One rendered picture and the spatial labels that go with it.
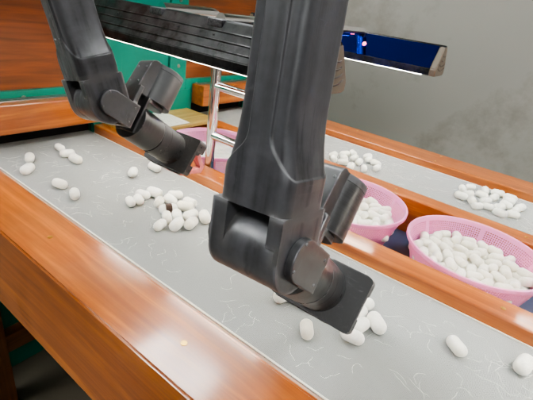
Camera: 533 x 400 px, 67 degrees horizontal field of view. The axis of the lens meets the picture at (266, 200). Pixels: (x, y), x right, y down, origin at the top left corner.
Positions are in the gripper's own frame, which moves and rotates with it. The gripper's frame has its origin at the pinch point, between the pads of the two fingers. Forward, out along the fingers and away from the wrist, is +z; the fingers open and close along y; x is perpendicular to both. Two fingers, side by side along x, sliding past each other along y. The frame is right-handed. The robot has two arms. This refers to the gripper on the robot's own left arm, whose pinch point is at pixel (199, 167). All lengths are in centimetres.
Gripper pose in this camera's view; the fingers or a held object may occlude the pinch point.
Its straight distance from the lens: 78.5
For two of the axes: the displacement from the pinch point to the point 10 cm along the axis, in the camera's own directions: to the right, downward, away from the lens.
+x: -4.5, 8.9, -1.1
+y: -8.1, -3.5, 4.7
